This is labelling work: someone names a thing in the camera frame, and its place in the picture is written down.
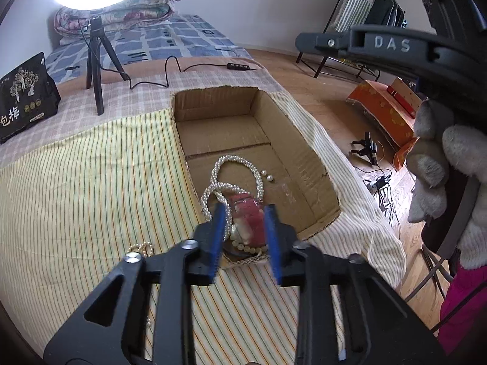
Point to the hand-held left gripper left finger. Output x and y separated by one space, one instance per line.
218 232

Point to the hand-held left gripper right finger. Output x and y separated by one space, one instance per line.
272 235

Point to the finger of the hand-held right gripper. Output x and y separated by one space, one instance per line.
323 42

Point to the dark metal bangle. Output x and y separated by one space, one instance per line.
234 254

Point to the cardboard box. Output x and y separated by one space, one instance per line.
228 129

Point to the person's right hand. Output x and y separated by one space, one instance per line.
430 152

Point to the black clothes rack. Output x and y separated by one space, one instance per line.
338 3

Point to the wooden box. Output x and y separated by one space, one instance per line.
405 91

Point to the striped towel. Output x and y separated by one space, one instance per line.
359 3

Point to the dark hanging clothes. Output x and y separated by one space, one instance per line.
386 7

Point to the small black clamp device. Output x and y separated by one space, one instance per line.
367 148

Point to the yellow striped cloth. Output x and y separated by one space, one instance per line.
95 178

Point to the blue patterned bed sheet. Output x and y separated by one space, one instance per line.
182 38

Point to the folded floral quilt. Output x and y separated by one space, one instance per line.
152 3

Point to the black tripod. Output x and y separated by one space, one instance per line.
95 45

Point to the black snack bag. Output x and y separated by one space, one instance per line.
26 102

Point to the metal chair frame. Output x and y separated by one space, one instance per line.
432 266

